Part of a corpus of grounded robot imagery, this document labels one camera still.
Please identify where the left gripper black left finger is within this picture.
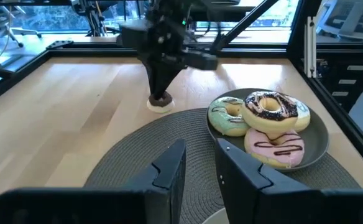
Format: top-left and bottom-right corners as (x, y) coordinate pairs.
(0, 138), (188, 224)

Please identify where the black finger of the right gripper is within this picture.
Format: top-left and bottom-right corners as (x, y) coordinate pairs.
(140, 58), (163, 100)
(159, 60), (183, 100)

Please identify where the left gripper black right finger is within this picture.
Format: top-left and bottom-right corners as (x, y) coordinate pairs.
(214, 138), (363, 224)

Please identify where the small chocolate donut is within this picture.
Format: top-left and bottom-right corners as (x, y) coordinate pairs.
(146, 91), (176, 114)

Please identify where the pink frosted donut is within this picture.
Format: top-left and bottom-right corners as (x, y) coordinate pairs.
(244, 128), (306, 170)

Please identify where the green frosted donut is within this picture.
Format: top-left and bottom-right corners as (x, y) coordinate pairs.
(207, 96), (251, 138)

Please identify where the large chocolate frosted donut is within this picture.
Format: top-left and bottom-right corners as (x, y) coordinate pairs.
(241, 90), (300, 135)

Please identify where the white frosted donut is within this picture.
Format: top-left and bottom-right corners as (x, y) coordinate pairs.
(285, 95), (312, 134)

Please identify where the light grey plate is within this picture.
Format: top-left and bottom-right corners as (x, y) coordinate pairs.
(201, 207), (229, 224)

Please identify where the grey round woven placemat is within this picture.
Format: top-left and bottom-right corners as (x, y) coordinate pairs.
(84, 107), (362, 224)

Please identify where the dark grey plate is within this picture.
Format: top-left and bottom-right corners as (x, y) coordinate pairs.
(205, 87), (330, 174)

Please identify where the silver aluminium extrusion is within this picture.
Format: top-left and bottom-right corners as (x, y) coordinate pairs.
(303, 16), (318, 79)

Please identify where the black labelled drawer unit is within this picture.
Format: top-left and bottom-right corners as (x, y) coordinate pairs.
(315, 52), (363, 114)

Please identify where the grey office chair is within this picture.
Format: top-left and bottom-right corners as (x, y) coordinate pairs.
(0, 5), (43, 49)

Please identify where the black aluminium table frame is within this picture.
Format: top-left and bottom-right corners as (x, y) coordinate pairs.
(0, 0), (363, 178)

